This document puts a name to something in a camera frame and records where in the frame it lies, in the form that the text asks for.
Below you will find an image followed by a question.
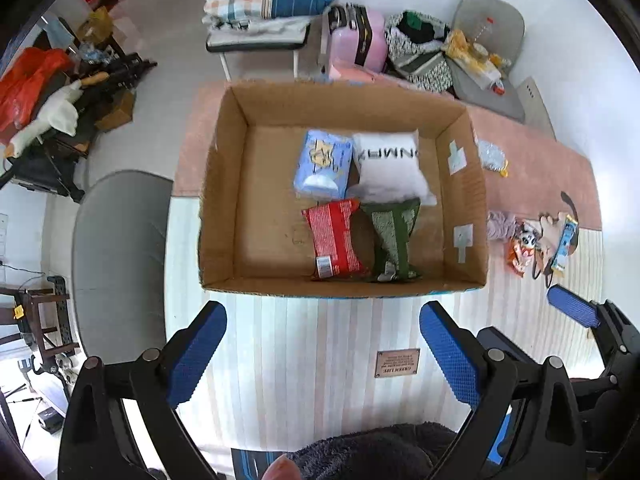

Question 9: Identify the yellow plastic bag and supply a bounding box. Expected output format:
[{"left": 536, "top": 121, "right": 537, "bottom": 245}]
[{"left": 442, "top": 30, "right": 503, "bottom": 91}]

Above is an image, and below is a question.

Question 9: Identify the pink suitcase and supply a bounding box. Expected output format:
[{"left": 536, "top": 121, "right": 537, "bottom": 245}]
[{"left": 327, "top": 4, "right": 390, "bottom": 73}]

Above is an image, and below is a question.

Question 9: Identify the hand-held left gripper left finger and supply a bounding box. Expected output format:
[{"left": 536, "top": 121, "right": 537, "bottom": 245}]
[{"left": 57, "top": 301, "right": 228, "bottom": 480}]

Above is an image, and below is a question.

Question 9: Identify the small plush dog toy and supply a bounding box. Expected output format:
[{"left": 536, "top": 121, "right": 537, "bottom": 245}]
[{"left": 515, "top": 220, "right": 543, "bottom": 252}]

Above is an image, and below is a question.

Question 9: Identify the purple cloth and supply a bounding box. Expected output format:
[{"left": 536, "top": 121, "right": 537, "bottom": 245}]
[{"left": 487, "top": 210, "right": 518, "bottom": 242}]

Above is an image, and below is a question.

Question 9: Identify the wooden stool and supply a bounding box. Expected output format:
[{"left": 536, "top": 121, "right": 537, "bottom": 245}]
[{"left": 0, "top": 275, "right": 81, "bottom": 361}]

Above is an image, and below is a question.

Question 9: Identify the blue snack bar packet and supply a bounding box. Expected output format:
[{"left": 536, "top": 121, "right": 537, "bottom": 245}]
[{"left": 550, "top": 215, "right": 580, "bottom": 276}]

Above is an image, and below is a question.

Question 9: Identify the white goose plush toy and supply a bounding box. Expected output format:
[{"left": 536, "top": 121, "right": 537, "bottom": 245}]
[{"left": 0, "top": 80, "right": 83, "bottom": 161}]

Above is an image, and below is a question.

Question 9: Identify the brown label patch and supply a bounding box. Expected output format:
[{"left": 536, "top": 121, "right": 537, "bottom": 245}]
[{"left": 375, "top": 349, "right": 421, "bottom": 378}]

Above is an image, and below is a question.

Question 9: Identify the grey padded chair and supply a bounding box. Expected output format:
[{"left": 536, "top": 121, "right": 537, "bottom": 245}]
[{"left": 447, "top": 0, "right": 527, "bottom": 123}]

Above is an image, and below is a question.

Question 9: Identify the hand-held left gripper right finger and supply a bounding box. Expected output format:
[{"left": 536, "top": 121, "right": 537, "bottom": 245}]
[{"left": 419, "top": 301, "right": 586, "bottom": 480}]

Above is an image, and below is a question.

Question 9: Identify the white bench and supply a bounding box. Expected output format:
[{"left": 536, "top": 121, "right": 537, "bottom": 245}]
[{"left": 206, "top": 17, "right": 311, "bottom": 81}]

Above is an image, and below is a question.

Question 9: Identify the white pillow pack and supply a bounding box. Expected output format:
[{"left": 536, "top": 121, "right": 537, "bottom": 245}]
[{"left": 346, "top": 130, "right": 438, "bottom": 207}]

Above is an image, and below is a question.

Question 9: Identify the pink table mat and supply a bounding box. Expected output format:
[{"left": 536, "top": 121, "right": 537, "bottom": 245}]
[{"left": 172, "top": 79, "right": 603, "bottom": 231}]

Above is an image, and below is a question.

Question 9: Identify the green snack packet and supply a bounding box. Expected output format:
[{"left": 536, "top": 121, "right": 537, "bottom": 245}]
[{"left": 359, "top": 197, "right": 425, "bottom": 283}]

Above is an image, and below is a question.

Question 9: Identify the red plastic bag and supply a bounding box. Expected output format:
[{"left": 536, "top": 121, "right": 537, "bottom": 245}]
[{"left": 0, "top": 47, "right": 73, "bottom": 133}]

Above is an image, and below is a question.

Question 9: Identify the orange snack packet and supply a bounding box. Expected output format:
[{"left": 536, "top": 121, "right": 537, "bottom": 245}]
[{"left": 507, "top": 240, "right": 533, "bottom": 276}]

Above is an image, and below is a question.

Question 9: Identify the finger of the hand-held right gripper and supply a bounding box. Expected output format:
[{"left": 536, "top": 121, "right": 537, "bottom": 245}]
[
  {"left": 546, "top": 284, "right": 640, "bottom": 376},
  {"left": 475, "top": 326, "right": 546, "bottom": 366}
]

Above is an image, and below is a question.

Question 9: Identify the blue tissue pack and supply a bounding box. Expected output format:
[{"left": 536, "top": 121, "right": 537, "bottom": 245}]
[{"left": 292, "top": 129, "right": 355, "bottom": 200}]

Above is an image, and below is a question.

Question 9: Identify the striped table mat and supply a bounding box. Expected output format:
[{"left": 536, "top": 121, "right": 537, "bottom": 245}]
[{"left": 164, "top": 195, "right": 606, "bottom": 466}]

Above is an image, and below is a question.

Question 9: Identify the clear crinkled plastic packet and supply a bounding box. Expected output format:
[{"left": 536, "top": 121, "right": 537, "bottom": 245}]
[{"left": 477, "top": 139, "right": 510, "bottom": 178}]

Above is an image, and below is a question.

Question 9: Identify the person's left hand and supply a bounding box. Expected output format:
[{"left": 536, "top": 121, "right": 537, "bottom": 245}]
[{"left": 264, "top": 455, "right": 303, "bottom": 480}]

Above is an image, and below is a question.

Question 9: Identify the small cardboard box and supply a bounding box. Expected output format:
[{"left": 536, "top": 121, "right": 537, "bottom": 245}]
[{"left": 95, "top": 90, "right": 137, "bottom": 133}]

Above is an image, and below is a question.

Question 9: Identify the red snack packet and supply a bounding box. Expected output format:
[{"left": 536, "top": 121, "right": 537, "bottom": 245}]
[{"left": 301, "top": 199, "right": 368, "bottom": 282}]

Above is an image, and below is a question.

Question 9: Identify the dark fuzzy cloth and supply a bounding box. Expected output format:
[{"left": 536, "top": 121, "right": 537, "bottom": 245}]
[{"left": 290, "top": 421, "right": 458, "bottom": 480}]

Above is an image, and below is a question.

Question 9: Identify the grey round chair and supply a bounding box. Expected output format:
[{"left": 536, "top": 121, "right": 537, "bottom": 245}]
[{"left": 71, "top": 170, "right": 175, "bottom": 361}]

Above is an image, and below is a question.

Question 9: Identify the black white patterned bag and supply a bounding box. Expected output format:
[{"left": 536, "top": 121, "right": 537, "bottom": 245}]
[{"left": 384, "top": 10, "right": 453, "bottom": 93}]

